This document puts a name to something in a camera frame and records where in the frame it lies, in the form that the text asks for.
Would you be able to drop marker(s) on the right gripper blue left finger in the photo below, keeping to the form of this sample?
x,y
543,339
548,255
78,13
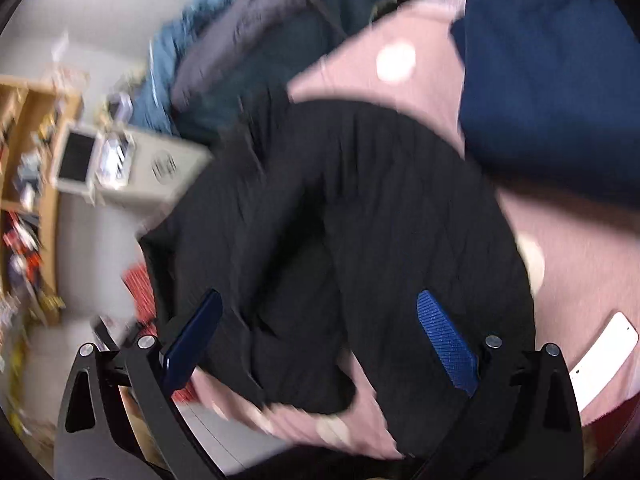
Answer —
x,y
95,439

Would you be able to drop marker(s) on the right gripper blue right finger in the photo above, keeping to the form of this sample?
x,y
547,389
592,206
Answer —
x,y
522,419

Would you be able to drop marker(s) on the black quilted jacket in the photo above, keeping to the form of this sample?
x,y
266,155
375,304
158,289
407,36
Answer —
x,y
319,223

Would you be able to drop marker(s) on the white smartphone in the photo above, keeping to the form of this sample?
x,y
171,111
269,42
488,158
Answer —
x,y
603,360

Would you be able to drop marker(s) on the red patterned pillow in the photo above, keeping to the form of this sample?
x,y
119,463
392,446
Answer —
x,y
136,280

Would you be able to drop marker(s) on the white medical machine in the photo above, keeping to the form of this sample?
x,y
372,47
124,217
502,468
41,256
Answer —
x,y
124,165

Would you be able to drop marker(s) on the light blue blanket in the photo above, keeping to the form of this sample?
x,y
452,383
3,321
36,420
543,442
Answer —
x,y
152,102

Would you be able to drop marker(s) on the wooden shelf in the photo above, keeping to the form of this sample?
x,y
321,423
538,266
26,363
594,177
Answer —
x,y
33,117

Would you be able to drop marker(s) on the navy blue folded garment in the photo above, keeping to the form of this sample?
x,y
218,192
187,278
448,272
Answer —
x,y
551,93

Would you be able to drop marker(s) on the grey blanket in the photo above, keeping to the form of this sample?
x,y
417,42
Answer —
x,y
225,41

